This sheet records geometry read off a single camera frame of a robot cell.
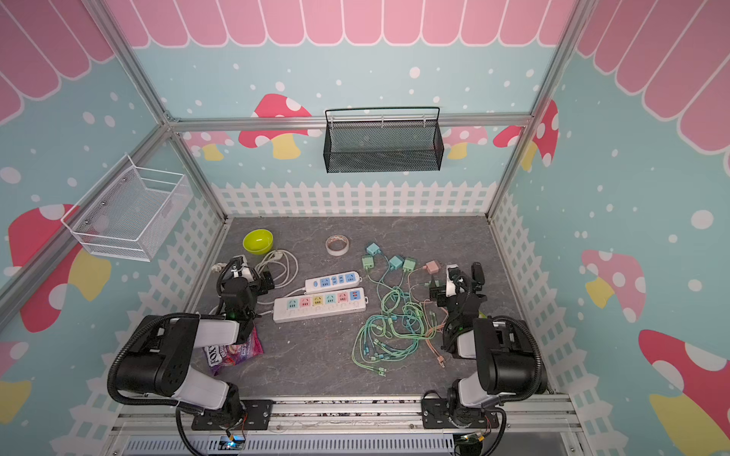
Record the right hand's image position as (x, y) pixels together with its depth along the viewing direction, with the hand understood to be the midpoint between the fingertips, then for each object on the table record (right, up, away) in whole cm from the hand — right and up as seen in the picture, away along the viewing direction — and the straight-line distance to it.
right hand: (449, 273), depth 91 cm
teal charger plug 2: (-16, +3, +13) cm, 21 cm away
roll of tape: (-39, +9, +20) cm, 45 cm away
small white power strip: (-38, -4, +6) cm, 39 cm away
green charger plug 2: (-11, +2, +12) cm, 17 cm away
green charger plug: (-26, +3, +12) cm, 29 cm away
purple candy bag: (-69, -23, -9) cm, 73 cm away
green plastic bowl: (-69, +11, +18) cm, 72 cm away
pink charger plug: (-3, +1, +12) cm, 13 cm away
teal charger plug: (-24, +8, +16) cm, 30 cm away
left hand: (-64, 0, +2) cm, 64 cm away
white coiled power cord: (-62, +5, +15) cm, 64 cm away
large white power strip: (-42, -10, +2) cm, 43 cm away
